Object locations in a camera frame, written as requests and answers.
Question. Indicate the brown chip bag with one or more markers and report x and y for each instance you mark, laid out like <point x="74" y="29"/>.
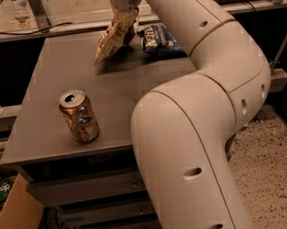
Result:
<point x="119" y="33"/>

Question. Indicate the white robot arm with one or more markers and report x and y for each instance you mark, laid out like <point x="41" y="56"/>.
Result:
<point x="179" y="130"/>

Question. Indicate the blue chip bag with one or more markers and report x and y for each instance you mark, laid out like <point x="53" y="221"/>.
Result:
<point x="157" y="40"/>

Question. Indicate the white bottle behind glass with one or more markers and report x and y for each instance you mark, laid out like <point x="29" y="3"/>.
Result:
<point x="20" y="9"/>

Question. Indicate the brown soda can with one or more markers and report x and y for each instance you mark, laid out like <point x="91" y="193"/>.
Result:
<point x="79" y="116"/>

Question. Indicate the grey drawer cabinet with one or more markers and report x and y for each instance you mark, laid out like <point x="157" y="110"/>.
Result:
<point x="71" y="139"/>

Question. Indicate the top grey drawer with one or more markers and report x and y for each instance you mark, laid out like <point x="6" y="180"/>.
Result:
<point x="86" y="187"/>

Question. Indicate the middle grey drawer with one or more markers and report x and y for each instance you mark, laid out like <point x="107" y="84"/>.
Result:
<point x="88" y="217"/>

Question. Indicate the cardboard box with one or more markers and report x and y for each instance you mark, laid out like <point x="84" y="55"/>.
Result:
<point x="21" y="210"/>

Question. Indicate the metal frame rail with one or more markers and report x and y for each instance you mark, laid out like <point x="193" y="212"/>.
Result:
<point x="76" y="28"/>

